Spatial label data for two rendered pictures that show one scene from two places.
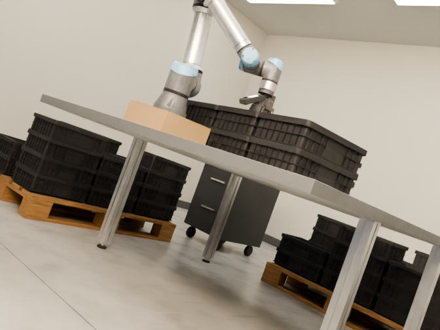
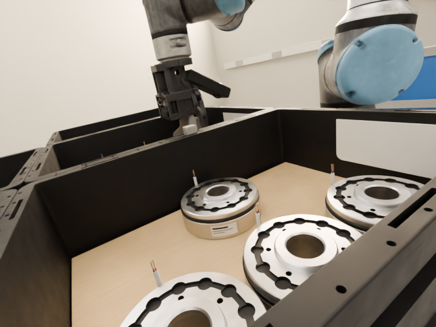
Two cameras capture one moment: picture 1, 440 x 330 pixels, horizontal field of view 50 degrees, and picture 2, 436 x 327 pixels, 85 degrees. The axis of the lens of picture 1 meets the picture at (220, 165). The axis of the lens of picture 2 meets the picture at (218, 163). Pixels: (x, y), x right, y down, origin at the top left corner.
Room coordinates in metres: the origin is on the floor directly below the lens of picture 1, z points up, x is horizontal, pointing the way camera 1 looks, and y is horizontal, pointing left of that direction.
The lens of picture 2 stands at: (2.67, 0.06, 1.00)
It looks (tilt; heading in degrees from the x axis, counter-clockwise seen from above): 20 degrees down; 190
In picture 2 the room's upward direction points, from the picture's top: 11 degrees counter-clockwise
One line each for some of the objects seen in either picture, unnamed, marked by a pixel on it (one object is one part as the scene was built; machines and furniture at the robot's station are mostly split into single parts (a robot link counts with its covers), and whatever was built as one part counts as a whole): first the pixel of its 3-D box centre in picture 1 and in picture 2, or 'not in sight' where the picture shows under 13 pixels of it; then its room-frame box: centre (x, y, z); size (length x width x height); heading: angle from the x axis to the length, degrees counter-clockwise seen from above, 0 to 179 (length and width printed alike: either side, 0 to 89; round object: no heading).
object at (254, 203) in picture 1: (234, 200); not in sight; (4.28, -0.23, 0.45); 0.62 x 0.45 x 0.90; 138
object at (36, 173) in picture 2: (266, 124); (154, 133); (2.22, -0.14, 0.92); 0.40 x 0.30 x 0.02; 128
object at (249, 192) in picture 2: not in sight; (218, 195); (2.40, 0.00, 0.86); 0.10 x 0.10 x 0.01
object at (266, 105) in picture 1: (262, 105); (178, 90); (2.14, -0.09, 0.99); 0.09 x 0.08 x 0.12; 127
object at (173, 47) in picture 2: (267, 87); (173, 49); (2.14, -0.08, 1.07); 0.08 x 0.08 x 0.05
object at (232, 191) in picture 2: not in sight; (218, 192); (2.40, 0.00, 0.86); 0.05 x 0.05 x 0.01
